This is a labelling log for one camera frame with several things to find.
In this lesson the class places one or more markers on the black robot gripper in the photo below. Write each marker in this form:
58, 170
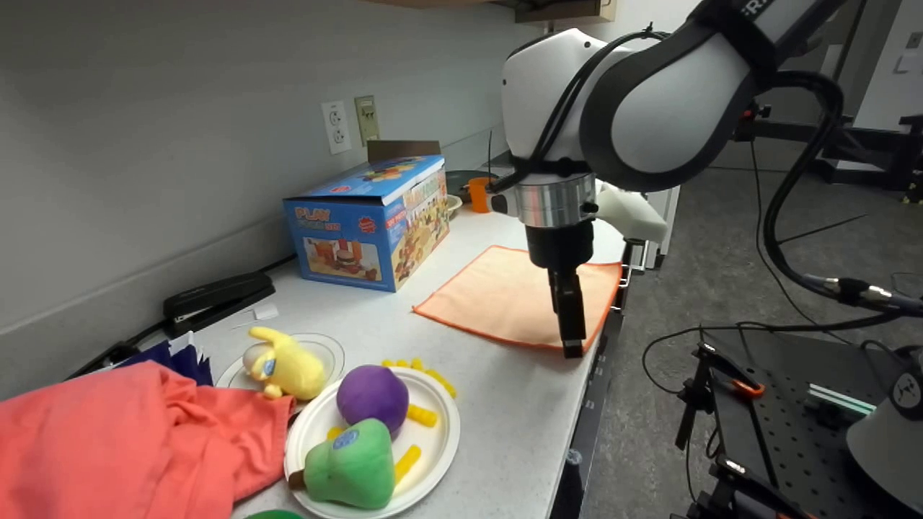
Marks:
557, 227

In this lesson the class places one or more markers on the orange microfibre towel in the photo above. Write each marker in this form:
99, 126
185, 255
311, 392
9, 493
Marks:
501, 297

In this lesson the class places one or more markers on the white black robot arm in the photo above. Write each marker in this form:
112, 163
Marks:
664, 97

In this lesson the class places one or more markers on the yellow crinkle toy fries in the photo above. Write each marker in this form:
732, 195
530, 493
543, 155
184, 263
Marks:
433, 377

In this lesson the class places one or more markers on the orange plastic cup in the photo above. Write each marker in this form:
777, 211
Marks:
481, 195

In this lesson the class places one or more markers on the black clamp stand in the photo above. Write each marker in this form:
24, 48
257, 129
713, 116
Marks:
710, 384

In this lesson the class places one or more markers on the beige shallow bowl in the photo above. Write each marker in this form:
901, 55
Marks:
455, 204

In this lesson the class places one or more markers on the yellow toy fry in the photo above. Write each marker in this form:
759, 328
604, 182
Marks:
407, 463
423, 417

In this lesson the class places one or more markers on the white paper plate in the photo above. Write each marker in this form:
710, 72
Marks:
433, 452

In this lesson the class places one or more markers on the purple plush ball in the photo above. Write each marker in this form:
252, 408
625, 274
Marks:
374, 395

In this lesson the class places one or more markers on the blue play food box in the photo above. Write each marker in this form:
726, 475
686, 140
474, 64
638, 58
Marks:
364, 227

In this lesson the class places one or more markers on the small white plate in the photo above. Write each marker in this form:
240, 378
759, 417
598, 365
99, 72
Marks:
328, 349

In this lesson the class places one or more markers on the black perforated table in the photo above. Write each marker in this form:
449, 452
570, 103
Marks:
797, 452

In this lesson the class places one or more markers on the green plush pear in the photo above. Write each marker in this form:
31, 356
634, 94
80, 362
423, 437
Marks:
351, 470

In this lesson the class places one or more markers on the yellow plush toy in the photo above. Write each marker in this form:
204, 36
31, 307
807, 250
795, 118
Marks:
292, 371

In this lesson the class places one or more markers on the green white bar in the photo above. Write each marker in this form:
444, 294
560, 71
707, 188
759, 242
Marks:
840, 400

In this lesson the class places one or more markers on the small white paper tag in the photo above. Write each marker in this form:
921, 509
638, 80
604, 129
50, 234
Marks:
266, 313

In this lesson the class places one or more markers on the grey rounded device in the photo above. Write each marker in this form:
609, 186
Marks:
889, 452

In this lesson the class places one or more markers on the black stapler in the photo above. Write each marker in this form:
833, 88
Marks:
219, 297

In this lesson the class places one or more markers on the navy blue cloth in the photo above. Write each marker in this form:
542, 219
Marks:
184, 359

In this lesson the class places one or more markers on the red crumpled cloth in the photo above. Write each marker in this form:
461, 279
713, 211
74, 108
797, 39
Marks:
116, 452

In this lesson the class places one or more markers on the beige wall switch plate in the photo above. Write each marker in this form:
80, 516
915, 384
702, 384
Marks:
367, 118

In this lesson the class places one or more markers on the white wall outlet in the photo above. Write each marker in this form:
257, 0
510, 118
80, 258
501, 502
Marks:
338, 126

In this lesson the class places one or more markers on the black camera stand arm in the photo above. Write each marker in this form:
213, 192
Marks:
846, 146

